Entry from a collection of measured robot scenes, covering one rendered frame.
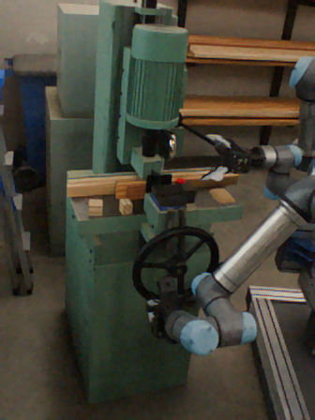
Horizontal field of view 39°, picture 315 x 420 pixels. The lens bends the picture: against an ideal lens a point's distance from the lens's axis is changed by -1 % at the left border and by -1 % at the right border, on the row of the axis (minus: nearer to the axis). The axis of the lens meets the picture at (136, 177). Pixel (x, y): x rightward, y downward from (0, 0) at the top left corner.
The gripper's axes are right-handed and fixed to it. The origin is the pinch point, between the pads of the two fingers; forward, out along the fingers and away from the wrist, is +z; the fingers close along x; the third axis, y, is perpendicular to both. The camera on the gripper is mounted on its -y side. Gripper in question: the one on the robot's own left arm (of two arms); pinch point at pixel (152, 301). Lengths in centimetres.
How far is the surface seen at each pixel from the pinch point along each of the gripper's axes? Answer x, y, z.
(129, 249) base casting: -1.0, -13.7, 19.4
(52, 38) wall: -2, -162, 221
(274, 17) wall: 186, -189, 194
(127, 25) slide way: -2, -90, 14
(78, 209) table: -18.7, -27.8, 18.6
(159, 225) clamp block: 4.3, -22.4, 3.6
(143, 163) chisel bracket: 3.6, -43.0, 16.2
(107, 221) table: -10.2, -23.7, 13.4
